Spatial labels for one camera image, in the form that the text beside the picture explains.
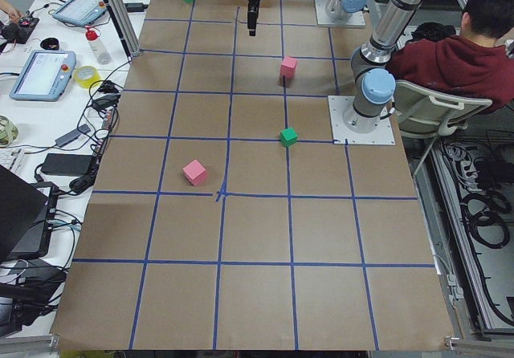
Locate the pink cube near arm base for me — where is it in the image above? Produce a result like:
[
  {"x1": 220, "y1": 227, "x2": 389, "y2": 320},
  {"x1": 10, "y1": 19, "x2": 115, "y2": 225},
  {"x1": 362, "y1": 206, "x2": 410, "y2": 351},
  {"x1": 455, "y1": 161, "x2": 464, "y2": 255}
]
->
[{"x1": 279, "y1": 56, "x2": 298, "y2": 79}]

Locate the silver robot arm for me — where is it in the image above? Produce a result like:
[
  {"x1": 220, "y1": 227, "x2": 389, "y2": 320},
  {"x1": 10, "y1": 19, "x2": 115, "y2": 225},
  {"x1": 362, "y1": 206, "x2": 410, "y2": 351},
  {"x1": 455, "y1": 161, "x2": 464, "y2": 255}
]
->
[
  {"x1": 343, "y1": 0, "x2": 422, "y2": 133},
  {"x1": 324, "y1": 0, "x2": 367, "y2": 20}
]

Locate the green cube on grid line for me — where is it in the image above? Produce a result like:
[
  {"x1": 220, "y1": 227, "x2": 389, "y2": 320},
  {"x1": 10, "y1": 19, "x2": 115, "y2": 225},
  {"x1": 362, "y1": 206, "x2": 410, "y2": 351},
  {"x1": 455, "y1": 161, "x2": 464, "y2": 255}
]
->
[{"x1": 279, "y1": 127, "x2": 298, "y2": 147}]

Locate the clear bottle red cap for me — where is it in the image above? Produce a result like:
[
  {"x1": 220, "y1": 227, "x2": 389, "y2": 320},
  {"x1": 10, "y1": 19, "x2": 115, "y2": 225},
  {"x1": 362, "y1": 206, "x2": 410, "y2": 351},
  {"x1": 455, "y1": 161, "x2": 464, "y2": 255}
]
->
[{"x1": 85, "y1": 27, "x2": 112, "y2": 65}]

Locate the far teach pendant tablet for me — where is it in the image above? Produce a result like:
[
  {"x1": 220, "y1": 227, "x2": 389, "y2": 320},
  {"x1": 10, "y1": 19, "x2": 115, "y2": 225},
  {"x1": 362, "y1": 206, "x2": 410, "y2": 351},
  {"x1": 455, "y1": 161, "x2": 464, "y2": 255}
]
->
[{"x1": 52, "y1": 0, "x2": 107, "y2": 26}]

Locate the teach pendant tablet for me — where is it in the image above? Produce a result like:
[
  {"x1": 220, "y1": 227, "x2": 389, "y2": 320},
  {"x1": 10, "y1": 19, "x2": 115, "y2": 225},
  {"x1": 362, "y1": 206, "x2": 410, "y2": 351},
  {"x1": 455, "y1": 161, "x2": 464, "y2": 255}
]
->
[
  {"x1": 10, "y1": 50, "x2": 76, "y2": 102},
  {"x1": 52, "y1": 0, "x2": 107, "y2": 26}
]

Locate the pink cube mid table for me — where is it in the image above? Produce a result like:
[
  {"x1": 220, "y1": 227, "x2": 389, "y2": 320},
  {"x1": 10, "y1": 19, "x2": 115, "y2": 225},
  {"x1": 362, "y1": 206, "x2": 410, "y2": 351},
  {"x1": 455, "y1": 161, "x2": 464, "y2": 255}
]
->
[{"x1": 182, "y1": 160, "x2": 208, "y2": 186}]

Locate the yellow tape roll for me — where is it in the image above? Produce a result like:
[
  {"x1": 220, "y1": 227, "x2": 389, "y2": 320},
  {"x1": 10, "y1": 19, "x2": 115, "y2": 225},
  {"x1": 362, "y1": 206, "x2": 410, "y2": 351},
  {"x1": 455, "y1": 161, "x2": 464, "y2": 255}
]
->
[{"x1": 73, "y1": 66, "x2": 101, "y2": 89}]

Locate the white office chair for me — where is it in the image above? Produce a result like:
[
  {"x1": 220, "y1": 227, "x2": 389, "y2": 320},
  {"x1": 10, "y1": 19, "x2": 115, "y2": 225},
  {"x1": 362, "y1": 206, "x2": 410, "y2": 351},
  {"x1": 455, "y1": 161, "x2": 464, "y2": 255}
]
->
[{"x1": 393, "y1": 80, "x2": 492, "y2": 177}]

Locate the black round container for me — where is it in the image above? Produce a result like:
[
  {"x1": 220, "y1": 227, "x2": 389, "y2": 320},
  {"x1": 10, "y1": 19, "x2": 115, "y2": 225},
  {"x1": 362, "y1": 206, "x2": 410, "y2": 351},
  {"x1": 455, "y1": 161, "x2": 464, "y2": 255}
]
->
[{"x1": 40, "y1": 38, "x2": 59, "y2": 51}]

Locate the near teach pendant tablet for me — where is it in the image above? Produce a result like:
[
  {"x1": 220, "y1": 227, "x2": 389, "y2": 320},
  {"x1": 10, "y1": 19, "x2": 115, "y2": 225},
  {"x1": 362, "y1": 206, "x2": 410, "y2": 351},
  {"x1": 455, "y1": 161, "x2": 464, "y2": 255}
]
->
[{"x1": 10, "y1": 50, "x2": 76, "y2": 102}]

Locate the person in red hoodie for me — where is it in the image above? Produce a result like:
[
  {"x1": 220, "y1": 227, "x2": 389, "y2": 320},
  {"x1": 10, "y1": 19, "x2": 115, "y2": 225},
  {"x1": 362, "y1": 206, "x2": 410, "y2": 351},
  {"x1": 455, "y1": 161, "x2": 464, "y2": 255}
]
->
[{"x1": 386, "y1": 0, "x2": 513, "y2": 114}]

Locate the black power adapter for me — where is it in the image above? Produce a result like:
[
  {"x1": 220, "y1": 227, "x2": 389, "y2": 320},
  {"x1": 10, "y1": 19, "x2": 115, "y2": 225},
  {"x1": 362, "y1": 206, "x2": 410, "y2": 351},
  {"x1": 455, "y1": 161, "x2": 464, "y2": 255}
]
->
[{"x1": 41, "y1": 153, "x2": 93, "y2": 176}]

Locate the black laptop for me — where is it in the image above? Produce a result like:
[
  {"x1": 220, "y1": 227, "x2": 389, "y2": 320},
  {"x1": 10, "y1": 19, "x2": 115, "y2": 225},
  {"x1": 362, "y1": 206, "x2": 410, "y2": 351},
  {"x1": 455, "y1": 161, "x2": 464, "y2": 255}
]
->
[{"x1": 1, "y1": 167, "x2": 58, "y2": 262}]

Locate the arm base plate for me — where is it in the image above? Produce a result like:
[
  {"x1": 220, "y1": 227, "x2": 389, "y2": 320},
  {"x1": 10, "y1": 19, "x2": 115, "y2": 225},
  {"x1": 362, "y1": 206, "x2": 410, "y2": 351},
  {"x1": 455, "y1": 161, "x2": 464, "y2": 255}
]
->
[
  {"x1": 314, "y1": 0, "x2": 365, "y2": 28},
  {"x1": 328, "y1": 96, "x2": 395, "y2": 145}
]

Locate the aluminium frame post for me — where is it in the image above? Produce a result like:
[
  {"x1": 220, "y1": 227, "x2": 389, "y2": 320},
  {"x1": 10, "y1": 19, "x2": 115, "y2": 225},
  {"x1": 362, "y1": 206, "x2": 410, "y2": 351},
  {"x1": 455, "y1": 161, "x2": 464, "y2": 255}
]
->
[{"x1": 104, "y1": 0, "x2": 141, "y2": 59}]

